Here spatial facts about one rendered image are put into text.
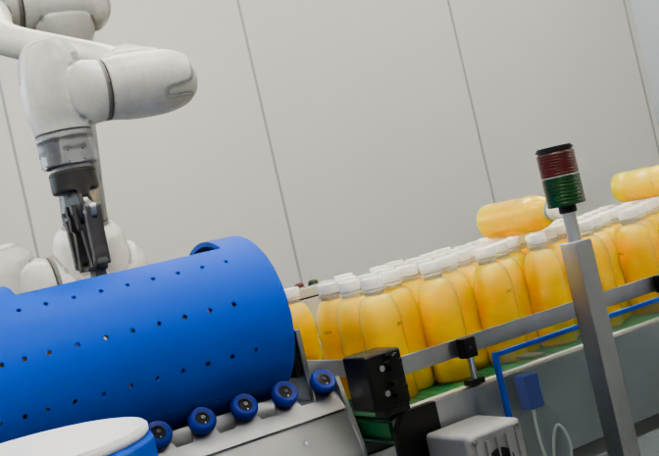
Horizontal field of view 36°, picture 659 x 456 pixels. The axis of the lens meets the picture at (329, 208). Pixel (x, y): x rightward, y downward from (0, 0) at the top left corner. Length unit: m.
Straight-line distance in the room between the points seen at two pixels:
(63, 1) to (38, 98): 0.56
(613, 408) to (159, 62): 0.93
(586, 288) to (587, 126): 4.11
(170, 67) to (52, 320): 0.47
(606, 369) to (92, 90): 0.94
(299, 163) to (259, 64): 0.50
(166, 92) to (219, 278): 0.32
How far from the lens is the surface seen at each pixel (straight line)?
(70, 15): 2.21
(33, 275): 2.28
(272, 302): 1.66
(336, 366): 1.84
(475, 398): 1.76
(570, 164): 1.72
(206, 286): 1.63
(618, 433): 1.77
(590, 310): 1.73
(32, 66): 1.69
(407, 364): 1.71
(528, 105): 5.60
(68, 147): 1.66
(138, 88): 1.70
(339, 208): 4.95
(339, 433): 1.73
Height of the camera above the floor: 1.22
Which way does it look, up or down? 1 degrees up
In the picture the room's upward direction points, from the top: 13 degrees counter-clockwise
